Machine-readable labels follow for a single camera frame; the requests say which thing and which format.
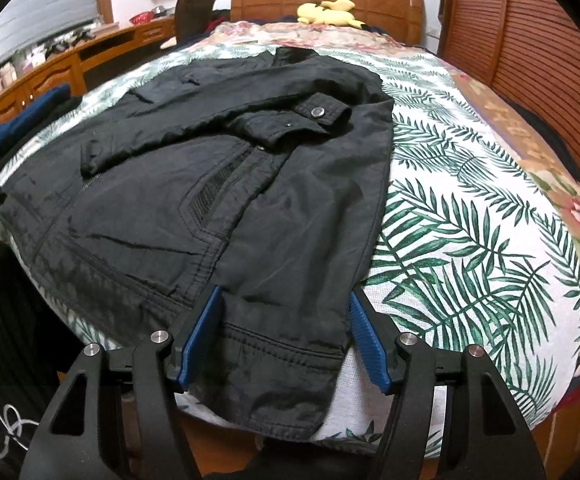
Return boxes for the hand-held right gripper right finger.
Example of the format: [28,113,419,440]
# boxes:
[349,290,547,480]

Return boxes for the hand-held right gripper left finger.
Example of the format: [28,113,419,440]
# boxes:
[22,285,229,480]

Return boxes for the black jacket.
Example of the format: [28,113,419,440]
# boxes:
[0,46,396,444]

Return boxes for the navy blue cloth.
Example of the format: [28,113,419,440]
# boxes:
[0,84,73,175]

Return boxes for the black cloth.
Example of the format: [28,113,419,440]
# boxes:
[0,97,88,183]

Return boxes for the wooden desk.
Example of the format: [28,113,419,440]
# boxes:
[0,16,179,243]

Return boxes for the person's dark clothing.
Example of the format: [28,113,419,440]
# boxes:
[0,240,387,480]

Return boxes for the black tools on desk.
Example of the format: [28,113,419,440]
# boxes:
[51,29,94,55]

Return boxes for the grey window blind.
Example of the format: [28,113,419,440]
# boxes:
[0,0,98,88]

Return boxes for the floral blanket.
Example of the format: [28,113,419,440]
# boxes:
[184,20,580,382]

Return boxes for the dark chair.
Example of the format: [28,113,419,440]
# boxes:
[174,0,219,45]

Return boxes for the yellow plush toy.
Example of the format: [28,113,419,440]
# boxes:
[296,0,366,29]

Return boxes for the wooden louvred wardrobe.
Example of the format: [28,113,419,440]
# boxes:
[437,0,580,187]

